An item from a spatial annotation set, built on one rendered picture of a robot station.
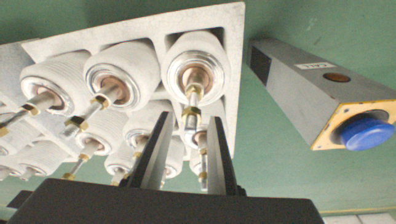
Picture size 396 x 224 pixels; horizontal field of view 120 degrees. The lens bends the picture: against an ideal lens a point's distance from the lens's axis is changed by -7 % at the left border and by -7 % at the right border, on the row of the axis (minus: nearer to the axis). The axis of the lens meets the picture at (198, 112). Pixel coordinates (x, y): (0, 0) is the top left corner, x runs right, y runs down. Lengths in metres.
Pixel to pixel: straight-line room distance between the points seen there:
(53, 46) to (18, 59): 0.25
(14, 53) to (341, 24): 0.87
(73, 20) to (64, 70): 0.28
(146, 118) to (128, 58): 0.11
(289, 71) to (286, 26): 0.25
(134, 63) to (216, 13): 0.14
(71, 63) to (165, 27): 0.17
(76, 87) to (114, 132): 0.11
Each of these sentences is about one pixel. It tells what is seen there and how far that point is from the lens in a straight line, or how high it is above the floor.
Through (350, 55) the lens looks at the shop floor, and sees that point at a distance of 0.62.
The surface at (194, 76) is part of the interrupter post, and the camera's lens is 0.16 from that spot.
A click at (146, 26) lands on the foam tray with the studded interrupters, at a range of 0.24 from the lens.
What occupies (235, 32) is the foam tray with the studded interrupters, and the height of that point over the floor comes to 0.18.
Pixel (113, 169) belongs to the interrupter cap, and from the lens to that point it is 0.43.
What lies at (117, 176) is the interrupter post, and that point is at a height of 0.27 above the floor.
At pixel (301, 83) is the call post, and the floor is 0.25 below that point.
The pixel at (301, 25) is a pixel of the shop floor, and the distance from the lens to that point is 0.49.
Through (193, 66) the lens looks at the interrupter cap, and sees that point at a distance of 0.16.
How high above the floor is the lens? 0.41
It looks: 51 degrees down
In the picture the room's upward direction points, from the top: 177 degrees counter-clockwise
